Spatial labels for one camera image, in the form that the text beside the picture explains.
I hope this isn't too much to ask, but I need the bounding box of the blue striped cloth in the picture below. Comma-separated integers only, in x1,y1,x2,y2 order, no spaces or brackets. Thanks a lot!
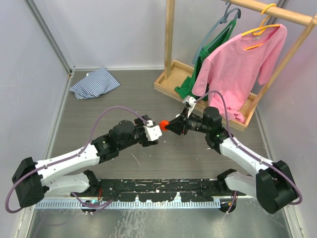
69,67,120,100

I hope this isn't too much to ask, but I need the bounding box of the grey hanger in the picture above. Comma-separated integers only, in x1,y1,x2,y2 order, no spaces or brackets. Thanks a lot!
192,2,242,64

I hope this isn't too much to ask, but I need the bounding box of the pink t-shirt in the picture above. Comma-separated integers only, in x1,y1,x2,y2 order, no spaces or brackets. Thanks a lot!
192,24,287,123

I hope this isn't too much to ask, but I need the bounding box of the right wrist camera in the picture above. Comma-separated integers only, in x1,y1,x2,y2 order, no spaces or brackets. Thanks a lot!
182,95,197,118

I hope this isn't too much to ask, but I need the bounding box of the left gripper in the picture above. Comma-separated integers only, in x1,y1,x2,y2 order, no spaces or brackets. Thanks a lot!
118,116,158,151

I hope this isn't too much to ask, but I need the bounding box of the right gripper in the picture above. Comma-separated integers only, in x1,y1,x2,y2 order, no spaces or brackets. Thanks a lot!
165,107,211,135

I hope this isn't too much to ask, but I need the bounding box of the yellow hanger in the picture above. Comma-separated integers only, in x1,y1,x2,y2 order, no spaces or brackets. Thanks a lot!
241,3,279,40

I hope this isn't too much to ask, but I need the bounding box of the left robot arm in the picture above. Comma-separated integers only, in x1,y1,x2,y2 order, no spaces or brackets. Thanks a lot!
12,115,162,208

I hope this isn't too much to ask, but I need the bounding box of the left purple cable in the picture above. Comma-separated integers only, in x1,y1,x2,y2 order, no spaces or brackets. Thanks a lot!
5,106,150,215

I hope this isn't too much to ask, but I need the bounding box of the orange earbud charging case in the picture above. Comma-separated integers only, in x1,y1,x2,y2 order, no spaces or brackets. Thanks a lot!
159,120,169,131

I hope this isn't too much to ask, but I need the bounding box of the wooden clothes rack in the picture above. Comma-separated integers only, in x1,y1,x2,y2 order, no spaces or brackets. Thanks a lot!
154,0,317,131

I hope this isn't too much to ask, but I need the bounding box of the white slotted cable duct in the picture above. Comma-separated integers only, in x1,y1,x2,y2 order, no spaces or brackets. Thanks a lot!
35,199,221,209

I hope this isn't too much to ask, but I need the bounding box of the green garment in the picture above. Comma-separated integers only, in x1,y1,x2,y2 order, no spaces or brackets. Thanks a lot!
174,19,237,99

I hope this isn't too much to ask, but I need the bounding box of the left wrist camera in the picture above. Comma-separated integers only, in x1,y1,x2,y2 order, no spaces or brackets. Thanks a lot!
143,119,162,142

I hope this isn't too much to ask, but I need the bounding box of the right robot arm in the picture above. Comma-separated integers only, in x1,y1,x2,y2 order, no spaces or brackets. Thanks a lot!
159,107,299,214

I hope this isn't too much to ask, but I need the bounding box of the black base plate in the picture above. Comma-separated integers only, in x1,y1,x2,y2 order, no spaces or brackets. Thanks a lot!
76,178,234,202

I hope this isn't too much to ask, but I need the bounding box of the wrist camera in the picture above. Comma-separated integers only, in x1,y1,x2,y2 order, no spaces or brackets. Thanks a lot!
143,119,162,142
182,95,197,118

